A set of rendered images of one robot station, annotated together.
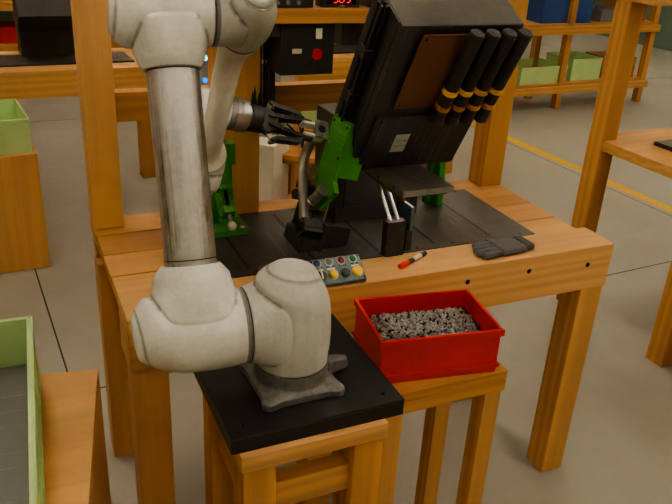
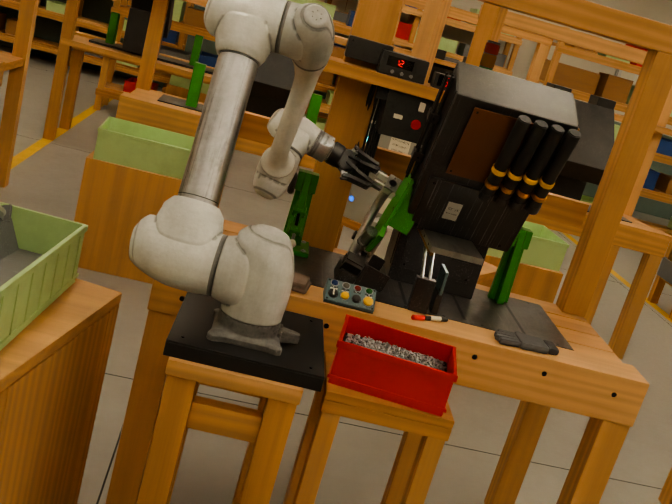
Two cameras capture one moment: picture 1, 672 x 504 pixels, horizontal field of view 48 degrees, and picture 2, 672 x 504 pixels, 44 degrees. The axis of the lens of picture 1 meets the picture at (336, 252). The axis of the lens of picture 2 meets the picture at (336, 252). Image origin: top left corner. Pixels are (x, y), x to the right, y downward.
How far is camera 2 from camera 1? 85 cm
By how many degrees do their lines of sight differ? 21
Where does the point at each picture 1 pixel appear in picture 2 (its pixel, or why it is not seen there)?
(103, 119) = not seen: hidden behind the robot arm
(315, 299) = (274, 257)
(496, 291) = (504, 380)
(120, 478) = not seen: hidden behind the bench
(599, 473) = not seen: outside the picture
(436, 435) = (394, 489)
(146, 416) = (147, 355)
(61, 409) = (76, 299)
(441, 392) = (381, 411)
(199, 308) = (182, 229)
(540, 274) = (556, 382)
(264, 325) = (227, 262)
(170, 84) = (228, 64)
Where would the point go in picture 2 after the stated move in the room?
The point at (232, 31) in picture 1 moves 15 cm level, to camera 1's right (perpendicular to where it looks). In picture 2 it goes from (289, 41) to (343, 58)
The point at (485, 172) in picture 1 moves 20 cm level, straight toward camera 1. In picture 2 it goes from (570, 298) to (551, 306)
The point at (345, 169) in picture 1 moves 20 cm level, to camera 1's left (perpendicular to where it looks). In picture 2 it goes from (397, 220) to (340, 199)
